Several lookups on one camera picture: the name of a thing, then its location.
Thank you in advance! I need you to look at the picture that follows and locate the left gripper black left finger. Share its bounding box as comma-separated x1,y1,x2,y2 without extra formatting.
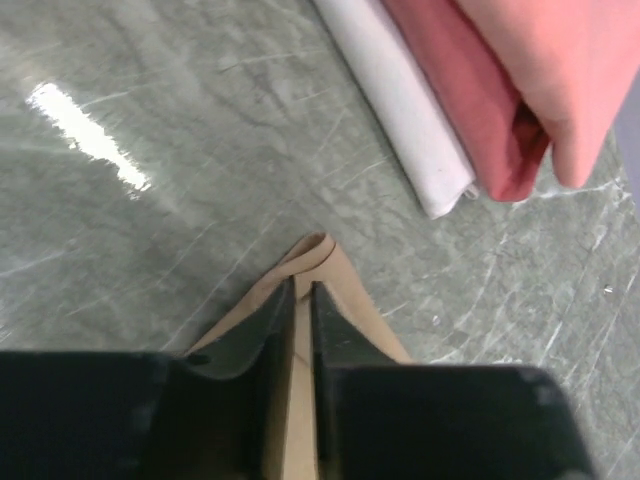
1,281,294,479

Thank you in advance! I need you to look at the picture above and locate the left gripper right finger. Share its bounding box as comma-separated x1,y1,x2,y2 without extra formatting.
311,283,597,479

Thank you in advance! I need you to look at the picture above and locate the tan t-shirt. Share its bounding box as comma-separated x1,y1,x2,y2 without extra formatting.
188,233,412,479

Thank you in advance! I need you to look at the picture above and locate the folded dark red t-shirt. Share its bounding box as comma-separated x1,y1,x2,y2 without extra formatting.
383,0,550,202

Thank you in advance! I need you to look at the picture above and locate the folded white t-shirt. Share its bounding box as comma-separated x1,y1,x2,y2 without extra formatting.
315,0,477,219

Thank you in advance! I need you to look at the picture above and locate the folded salmon t-shirt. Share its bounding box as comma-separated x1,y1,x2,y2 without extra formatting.
458,1,639,188

